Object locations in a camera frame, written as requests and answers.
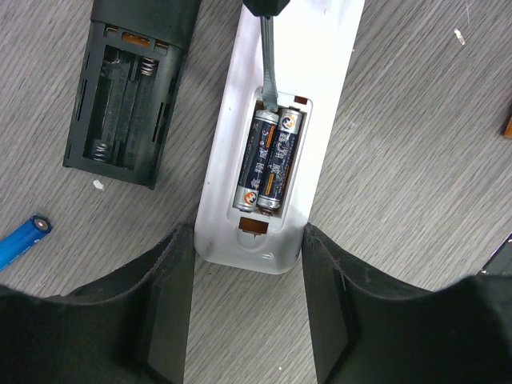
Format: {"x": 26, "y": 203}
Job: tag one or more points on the black remote control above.
{"x": 133, "y": 63}

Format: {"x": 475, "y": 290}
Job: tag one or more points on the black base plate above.
{"x": 500, "y": 261}

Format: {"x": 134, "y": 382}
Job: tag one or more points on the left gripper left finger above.
{"x": 130, "y": 326}

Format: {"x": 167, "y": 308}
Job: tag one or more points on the white remote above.
{"x": 313, "y": 42}

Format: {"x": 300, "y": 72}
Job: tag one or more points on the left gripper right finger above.
{"x": 369, "y": 327}

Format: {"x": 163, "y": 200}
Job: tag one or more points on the orange handle screwdriver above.
{"x": 266, "y": 10}

